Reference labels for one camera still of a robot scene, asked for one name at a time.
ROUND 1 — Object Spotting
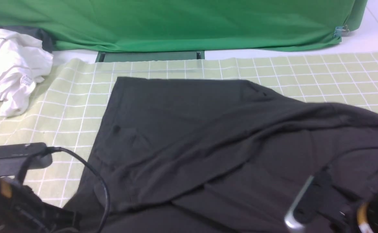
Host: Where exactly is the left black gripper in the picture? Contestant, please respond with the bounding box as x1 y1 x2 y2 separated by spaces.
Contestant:
0 178 79 233

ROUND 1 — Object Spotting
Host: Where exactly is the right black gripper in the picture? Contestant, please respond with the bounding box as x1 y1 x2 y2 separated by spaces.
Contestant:
294 170 371 233

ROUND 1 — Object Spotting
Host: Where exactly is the dark gray long-sleeved shirt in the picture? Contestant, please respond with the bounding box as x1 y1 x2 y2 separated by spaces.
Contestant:
63 77 378 233

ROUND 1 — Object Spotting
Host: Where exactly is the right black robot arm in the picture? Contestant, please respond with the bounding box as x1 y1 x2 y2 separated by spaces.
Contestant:
284 169 378 233

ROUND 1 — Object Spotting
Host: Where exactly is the crumpled white shirt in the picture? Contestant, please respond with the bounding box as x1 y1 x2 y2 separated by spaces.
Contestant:
0 29 53 117

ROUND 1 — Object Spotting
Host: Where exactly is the green checkered table mat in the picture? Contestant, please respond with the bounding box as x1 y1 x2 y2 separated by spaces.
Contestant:
0 51 378 207

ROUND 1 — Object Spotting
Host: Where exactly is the blue binder clip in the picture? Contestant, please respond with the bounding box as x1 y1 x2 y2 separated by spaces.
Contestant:
333 25 350 38

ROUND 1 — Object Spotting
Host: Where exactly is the green backdrop cloth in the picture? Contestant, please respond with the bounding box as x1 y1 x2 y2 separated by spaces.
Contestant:
0 0 367 52

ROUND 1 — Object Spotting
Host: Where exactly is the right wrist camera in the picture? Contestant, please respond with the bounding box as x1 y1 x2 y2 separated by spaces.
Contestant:
284 176 314 233

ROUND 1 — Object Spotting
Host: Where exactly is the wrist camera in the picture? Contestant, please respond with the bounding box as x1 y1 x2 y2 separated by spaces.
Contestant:
0 142 53 177
284 176 314 233

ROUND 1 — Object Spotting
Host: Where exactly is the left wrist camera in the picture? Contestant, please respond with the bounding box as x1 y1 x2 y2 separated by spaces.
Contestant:
0 142 53 177

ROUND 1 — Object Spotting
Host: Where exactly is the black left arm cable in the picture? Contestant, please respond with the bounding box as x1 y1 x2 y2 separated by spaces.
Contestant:
17 146 110 233

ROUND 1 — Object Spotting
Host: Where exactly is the dark green metal rail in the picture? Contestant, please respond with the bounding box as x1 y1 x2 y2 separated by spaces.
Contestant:
95 50 205 62

